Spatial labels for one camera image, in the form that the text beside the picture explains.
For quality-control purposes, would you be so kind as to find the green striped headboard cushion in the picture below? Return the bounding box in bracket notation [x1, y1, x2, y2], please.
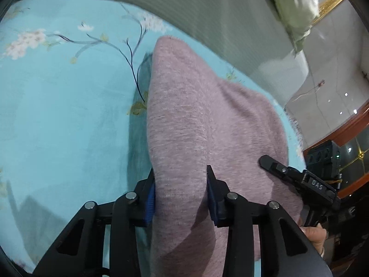
[16, 0, 310, 110]

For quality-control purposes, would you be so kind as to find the white wall cable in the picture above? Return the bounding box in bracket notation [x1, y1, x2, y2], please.
[291, 79, 326, 103]

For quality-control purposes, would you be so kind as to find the mauve knit sweater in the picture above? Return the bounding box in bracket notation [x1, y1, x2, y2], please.
[146, 35, 303, 277]

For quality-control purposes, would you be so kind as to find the blue floral bedsheet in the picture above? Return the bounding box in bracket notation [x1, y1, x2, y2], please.
[0, 0, 307, 274]

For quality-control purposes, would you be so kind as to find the gold framed painting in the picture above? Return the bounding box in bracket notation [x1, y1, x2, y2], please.
[313, 0, 346, 25]

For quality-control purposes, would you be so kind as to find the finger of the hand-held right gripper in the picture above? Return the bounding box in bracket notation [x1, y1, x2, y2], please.
[259, 155, 306, 184]

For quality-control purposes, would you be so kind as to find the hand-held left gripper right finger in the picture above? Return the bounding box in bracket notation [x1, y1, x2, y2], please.
[206, 164, 332, 277]

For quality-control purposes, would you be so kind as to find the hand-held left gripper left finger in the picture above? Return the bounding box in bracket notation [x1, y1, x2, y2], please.
[33, 167, 158, 277]

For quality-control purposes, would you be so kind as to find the wooden glass cabinet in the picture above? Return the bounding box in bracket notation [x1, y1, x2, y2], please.
[303, 101, 369, 197]

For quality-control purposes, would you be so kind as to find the light green pillow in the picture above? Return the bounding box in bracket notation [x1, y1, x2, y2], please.
[256, 0, 320, 54]

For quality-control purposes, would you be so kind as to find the person's right hand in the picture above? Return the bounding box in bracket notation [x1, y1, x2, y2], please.
[298, 226, 326, 257]

